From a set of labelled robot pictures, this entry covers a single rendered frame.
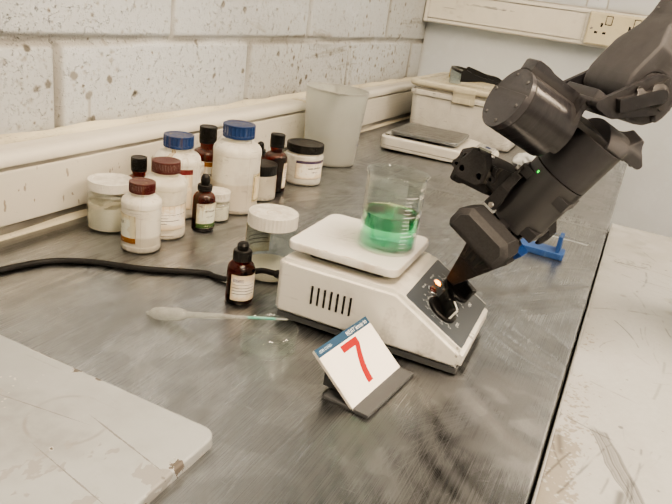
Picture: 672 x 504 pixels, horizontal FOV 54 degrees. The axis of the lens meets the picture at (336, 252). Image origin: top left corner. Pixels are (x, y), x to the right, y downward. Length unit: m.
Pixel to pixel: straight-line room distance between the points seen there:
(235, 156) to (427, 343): 0.45
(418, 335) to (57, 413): 0.32
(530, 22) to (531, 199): 1.45
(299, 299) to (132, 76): 0.49
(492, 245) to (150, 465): 0.33
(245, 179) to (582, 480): 0.62
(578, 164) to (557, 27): 1.43
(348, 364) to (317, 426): 0.07
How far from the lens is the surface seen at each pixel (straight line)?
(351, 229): 0.71
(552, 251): 1.03
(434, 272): 0.70
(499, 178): 0.65
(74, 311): 0.70
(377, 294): 0.63
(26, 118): 0.91
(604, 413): 0.67
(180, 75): 1.11
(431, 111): 1.79
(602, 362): 0.76
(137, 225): 0.81
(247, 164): 0.96
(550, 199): 0.64
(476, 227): 0.59
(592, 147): 0.62
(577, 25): 2.04
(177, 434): 0.51
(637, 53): 0.64
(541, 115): 0.59
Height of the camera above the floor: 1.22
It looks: 21 degrees down
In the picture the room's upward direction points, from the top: 8 degrees clockwise
